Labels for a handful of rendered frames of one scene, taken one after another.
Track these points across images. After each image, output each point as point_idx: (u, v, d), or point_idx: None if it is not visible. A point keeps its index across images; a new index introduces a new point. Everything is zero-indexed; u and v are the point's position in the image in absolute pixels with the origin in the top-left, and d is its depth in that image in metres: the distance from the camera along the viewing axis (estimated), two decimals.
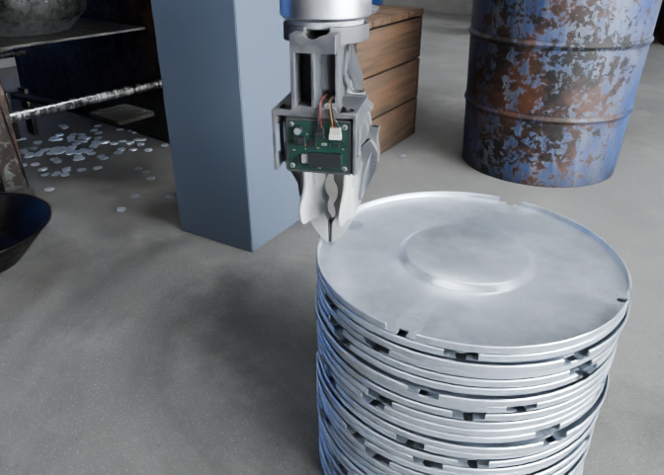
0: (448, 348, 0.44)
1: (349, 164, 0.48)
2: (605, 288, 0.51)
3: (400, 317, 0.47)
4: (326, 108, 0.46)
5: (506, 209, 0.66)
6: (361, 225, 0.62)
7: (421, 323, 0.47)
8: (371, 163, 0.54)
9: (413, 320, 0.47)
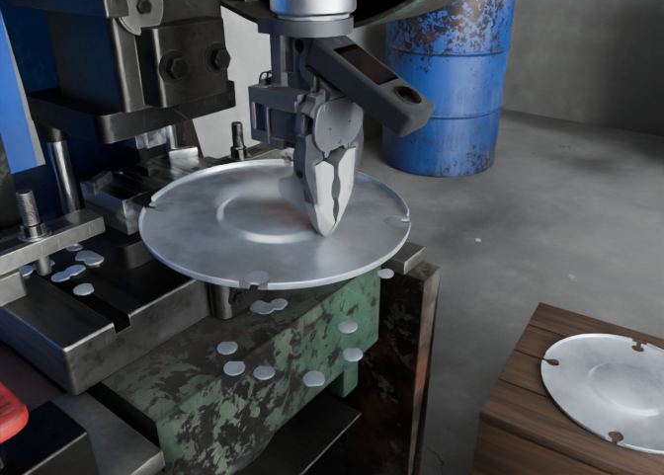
0: (264, 163, 0.76)
1: (256, 129, 0.56)
2: (162, 211, 0.63)
3: None
4: (265, 77, 0.55)
5: (255, 277, 0.53)
6: (385, 221, 0.63)
7: (285, 170, 0.74)
8: (298, 167, 0.53)
9: (290, 170, 0.74)
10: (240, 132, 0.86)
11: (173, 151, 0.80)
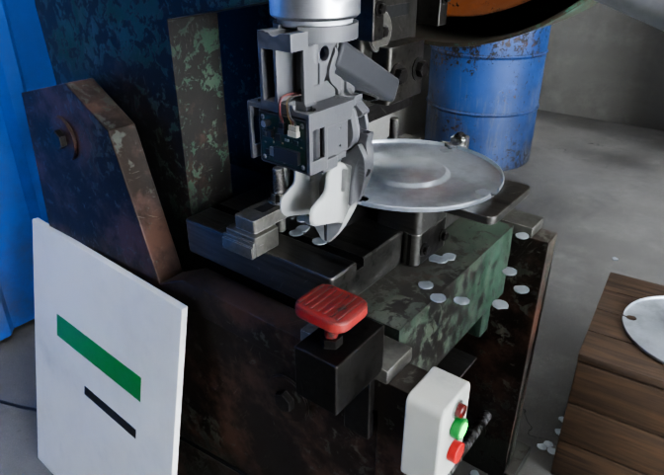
0: None
1: (306, 163, 0.48)
2: None
3: None
4: (286, 105, 0.47)
5: (482, 192, 0.84)
6: (446, 151, 0.99)
7: None
8: (359, 169, 0.53)
9: None
10: (397, 125, 1.08)
11: None
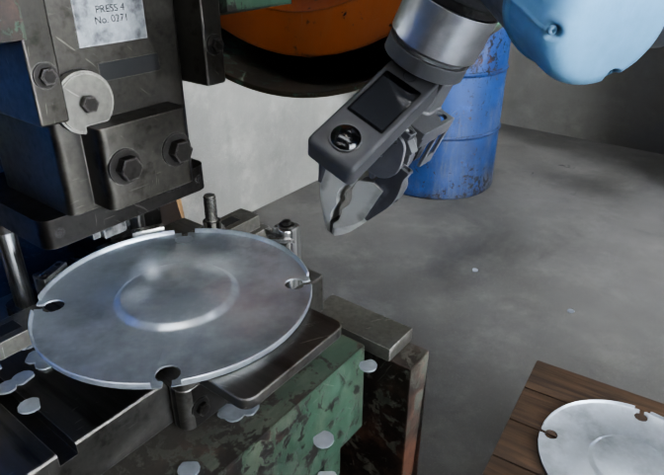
0: (211, 377, 0.51)
1: None
2: None
3: None
4: None
5: (185, 239, 0.74)
6: None
7: None
8: None
9: None
10: (213, 205, 0.80)
11: (137, 232, 0.73)
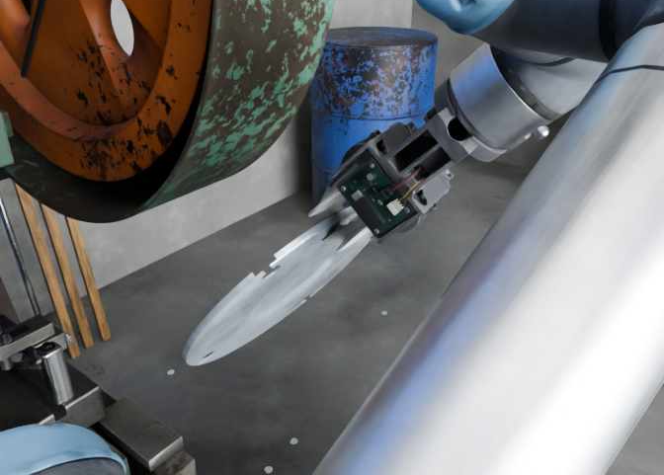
0: (298, 243, 0.55)
1: (382, 232, 0.47)
2: None
3: None
4: (408, 186, 0.44)
5: None
6: None
7: None
8: None
9: None
10: None
11: None
